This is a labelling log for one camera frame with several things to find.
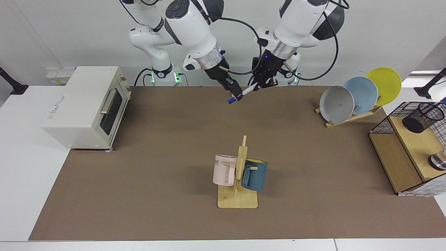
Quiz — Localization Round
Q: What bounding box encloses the blue and white marker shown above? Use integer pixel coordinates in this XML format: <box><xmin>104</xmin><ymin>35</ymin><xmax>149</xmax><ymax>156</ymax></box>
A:
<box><xmin>228</xmin><ymin>83</ymin><xmax>260</xmax><ymax>105</ymax></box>

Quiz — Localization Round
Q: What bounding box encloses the black mesh pen holder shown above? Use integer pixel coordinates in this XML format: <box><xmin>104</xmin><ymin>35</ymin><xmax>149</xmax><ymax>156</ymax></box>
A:
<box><xmin>402</xmin><ymin>102</ymin><xmax>446</xmax><ymax>134</ymax></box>

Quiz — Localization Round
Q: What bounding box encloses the grey plate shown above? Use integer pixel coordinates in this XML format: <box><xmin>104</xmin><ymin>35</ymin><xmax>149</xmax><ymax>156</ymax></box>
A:
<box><xmin>319</xmin><ymin>85</ymin><xmax>355</xmax><ymax>124</ymax></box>

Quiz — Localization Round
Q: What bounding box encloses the pink mug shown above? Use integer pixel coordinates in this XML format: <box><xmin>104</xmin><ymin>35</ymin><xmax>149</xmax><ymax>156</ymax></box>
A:
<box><xmin>213</xmin><ymin>154</ymin><xmax>239</xmax><ymax>187</ymax></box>

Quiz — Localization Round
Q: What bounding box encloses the dark teal mug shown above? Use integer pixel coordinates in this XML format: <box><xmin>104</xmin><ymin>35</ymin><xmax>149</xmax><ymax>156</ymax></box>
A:
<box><xmin>241</xmin><ymin>158</ymin><xmax>268</xmax><ymax>192</ymax></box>

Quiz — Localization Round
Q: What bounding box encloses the light blue plate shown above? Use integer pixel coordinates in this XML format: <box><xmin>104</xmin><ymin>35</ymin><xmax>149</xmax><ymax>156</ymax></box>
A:
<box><xmin>343</xmin><ymin>76</ymin><xmax>379</xmax><ymax>116</ymax></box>

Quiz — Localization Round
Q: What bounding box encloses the wooden plate rack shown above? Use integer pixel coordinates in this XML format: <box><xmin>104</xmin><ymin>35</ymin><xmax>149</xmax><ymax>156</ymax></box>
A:
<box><xmin>315</xmin><ymin>95</ymin><xmax>383</xmax><ymax>129</ymax></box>

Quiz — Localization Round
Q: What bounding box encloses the brown table cloth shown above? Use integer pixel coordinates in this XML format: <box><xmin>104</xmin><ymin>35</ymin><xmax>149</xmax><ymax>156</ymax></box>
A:
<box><xmin>29</xmin><ymin>85</ymin><xmax>446</xmax><ymax>241</ymax></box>

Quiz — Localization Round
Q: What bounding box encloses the wooden mug stand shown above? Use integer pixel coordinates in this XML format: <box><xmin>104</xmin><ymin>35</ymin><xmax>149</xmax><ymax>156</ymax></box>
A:
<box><xmin>217</xmin><ymin>135</ymin><xmax>259</xmax><ymax>209</ymax></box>

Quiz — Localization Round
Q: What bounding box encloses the yellow plate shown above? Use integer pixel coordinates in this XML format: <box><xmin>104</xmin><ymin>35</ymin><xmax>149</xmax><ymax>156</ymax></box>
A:
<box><xmin>365</xmin><ymin>67</ymin><xmax>402</xmax><ymax>107</ymax></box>

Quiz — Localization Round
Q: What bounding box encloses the pale toaster oven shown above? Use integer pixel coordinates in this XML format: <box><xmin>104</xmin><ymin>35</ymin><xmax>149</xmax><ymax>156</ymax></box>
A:
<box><xmin>41</xmin><ymin>66</ymin><xmax>132</xmax><ymax>153</ymax></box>

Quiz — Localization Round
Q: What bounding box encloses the black clamp stand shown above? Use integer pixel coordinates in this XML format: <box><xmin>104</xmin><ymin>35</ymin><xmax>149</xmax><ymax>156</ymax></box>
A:
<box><xmin>414</xmin><ymin>68</ymin><xmax>446</xmax><ymax>99</ymax></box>
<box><xmin>0</xmin><ymin>66</ymin><xmax>29</xmax><ymax>96</ymax></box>

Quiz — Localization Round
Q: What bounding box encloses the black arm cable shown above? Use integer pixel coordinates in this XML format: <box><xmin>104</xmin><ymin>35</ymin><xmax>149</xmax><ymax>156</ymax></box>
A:
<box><xmin>209</xmin><ymin>17</ymin><xmax>263</xmax><ymax>76</ymax></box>
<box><xmin>284</xmin><ymin>0</ymin><xmax>350</xmax><ymax>81</ymax></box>

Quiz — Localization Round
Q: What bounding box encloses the wire basket with wooden floor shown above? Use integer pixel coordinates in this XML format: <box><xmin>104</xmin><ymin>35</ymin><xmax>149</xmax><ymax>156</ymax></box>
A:
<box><xmin>368</xmin><ymin>101</ymin><xmax>446</xmax><ymax>197</ymax></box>

